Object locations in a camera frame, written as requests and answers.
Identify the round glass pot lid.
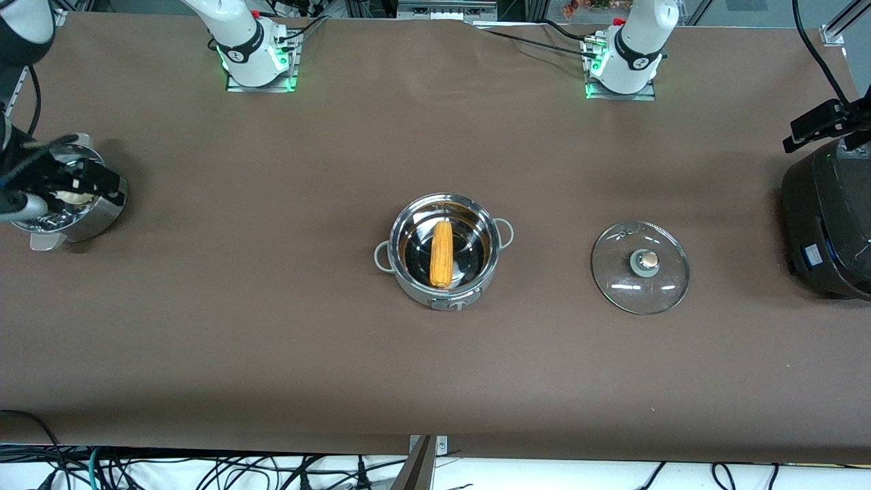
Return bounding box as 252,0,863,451
591,220,691,316

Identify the yellow corn cob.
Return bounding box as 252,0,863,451
429,219,455,289

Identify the stainless steel cooking pot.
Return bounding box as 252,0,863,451
373,193,516,312

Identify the stainless steel steamer basket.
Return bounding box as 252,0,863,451
10,133,129,253

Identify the dark grey rice cooker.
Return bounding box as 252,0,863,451
780,134,871,301

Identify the brown table cover sheet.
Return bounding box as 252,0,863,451
0,12,871,465

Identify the grey metal box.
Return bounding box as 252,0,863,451
397,0,499,21

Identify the dark wedge-shaped beam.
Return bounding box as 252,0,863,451
389,436,436,490

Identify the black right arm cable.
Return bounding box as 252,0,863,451
0,65,77,191

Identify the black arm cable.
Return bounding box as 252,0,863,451
791,0,855,106
0,65,77,191

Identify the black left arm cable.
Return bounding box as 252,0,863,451
791,0,855,106

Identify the aluminium frame profile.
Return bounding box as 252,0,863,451
820,0,871,47

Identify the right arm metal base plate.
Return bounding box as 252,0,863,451
225,31,301,94

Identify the thick black floor cable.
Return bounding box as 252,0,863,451
0,408,65,490

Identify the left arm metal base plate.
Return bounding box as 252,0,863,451
584,37,658,101

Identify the black base power cable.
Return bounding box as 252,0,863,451
276,15,331,52

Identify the black cable on table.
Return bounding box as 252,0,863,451
476,26,591,58

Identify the small metal clamp bracket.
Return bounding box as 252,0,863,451
408,434,450,455

